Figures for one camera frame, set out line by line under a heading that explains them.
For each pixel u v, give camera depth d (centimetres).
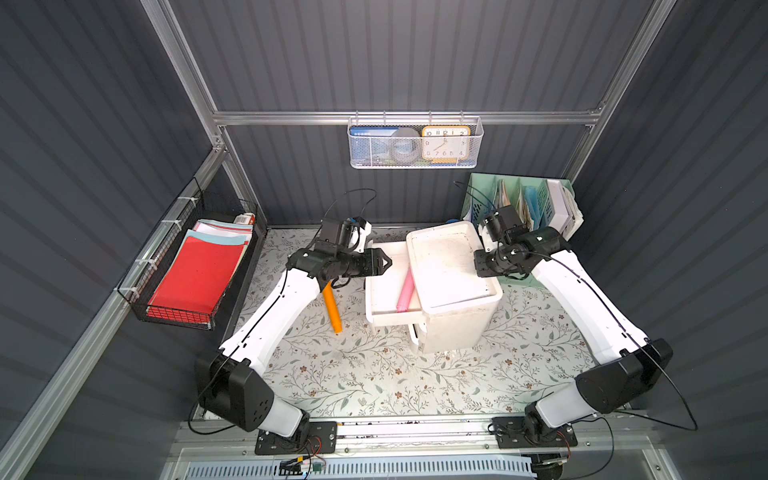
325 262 55
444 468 77
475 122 89
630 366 40
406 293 80
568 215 88
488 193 104
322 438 74
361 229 71
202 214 85
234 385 40
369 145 84
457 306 71
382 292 81
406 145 91
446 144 88
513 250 53
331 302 96
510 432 72
